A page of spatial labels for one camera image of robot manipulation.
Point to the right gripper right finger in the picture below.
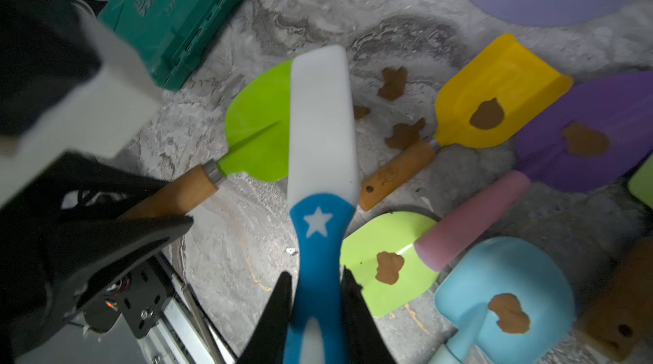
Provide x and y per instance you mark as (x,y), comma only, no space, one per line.
(363,341)

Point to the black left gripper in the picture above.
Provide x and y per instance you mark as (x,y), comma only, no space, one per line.
(67,248)

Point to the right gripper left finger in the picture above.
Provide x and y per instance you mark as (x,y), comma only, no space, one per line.
(268,341)

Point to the light green square trowel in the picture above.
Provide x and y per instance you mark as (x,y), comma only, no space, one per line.
(382,258)

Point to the white brush blue handle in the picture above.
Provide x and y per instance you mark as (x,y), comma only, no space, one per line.
(323,191)

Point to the green pointed trowel wooden handle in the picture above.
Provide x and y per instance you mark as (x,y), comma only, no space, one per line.
(256,128)

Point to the yellow square trowel wooden handle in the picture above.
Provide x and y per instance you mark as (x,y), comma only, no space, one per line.
(492,98)

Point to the light blue trowel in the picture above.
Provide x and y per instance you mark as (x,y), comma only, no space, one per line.
(508,298)

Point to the brown soil pieces on table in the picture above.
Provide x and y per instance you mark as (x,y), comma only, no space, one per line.
(398,109)

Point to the green plastic tool case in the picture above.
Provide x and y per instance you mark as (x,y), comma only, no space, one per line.
(171,36)

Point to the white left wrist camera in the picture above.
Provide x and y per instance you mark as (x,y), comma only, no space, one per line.
(97,117)

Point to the light green trowel wooden handle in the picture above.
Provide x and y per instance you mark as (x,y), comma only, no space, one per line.
(621,315)

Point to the purple trowel pink handle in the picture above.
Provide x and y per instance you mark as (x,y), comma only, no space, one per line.
(591,136)

